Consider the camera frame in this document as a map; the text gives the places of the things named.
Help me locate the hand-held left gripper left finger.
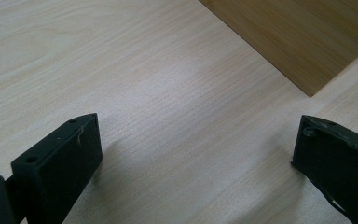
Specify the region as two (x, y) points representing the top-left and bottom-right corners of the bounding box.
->
(10, 112), (103, 224)

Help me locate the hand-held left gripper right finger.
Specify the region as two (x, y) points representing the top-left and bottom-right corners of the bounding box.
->
(290, 114), (358, 224)

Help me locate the brown wooden board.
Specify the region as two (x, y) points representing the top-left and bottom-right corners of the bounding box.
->
(198, 0), (358, 98)

